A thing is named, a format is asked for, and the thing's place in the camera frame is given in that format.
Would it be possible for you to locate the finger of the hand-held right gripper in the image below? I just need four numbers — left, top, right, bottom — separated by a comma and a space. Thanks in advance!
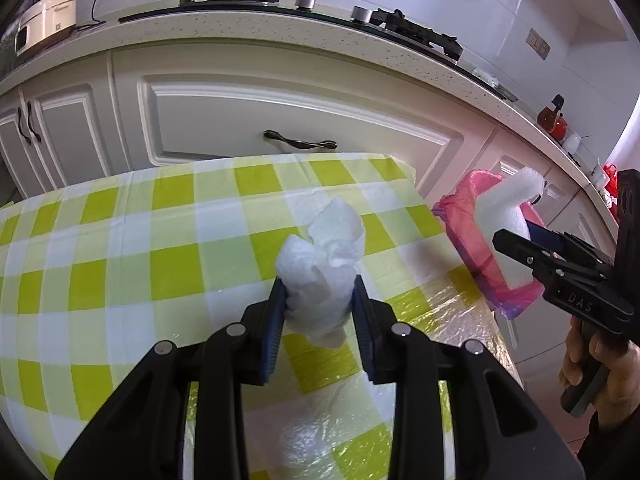
527, 221, 569, 255
491, 229, 557, 285

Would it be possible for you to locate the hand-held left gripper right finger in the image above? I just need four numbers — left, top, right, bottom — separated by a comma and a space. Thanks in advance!
350, 274, 586, 480

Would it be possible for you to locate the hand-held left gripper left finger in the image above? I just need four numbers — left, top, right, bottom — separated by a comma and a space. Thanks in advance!
54, 276, 289, 480

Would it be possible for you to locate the white foam piece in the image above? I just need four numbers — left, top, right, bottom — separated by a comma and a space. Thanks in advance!
472, 167, 548, 293

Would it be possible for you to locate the pink bag-lined trash bin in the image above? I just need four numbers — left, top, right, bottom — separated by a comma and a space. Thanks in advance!
431, 169, 548, 322

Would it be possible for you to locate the white paper tissue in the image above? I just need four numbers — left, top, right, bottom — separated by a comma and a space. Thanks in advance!
275, 197, 367, 348

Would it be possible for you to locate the person's right hand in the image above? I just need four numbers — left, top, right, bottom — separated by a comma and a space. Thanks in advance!
557, 322, 640, 433

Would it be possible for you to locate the cream cabinet door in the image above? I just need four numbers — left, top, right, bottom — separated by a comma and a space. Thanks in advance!
542, 167, 586, 241
36, 85, 115, 188
480, 127, 538, 196
0, 109, 37, 198

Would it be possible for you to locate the red plastic bag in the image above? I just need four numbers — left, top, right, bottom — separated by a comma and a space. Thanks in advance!
602, 162, 621, 197

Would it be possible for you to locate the green checked tablecloth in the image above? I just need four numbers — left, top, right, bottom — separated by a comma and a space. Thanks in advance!
0, 152, 523, 480

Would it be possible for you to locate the cream drawer front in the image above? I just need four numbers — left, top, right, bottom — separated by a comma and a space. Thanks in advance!
112, 47, 495, 196

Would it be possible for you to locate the black glass gas stove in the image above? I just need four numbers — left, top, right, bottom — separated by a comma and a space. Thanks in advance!
117, 0, 521, 103

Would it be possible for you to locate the white rice cooker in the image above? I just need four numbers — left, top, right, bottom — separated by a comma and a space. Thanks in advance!
12, 0, 78, 58

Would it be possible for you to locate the wall socket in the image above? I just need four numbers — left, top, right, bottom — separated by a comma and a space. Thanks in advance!
527, 29, 552, 59

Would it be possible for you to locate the dark drawer handle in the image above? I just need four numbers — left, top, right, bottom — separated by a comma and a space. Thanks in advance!
263, 130, 338, 151

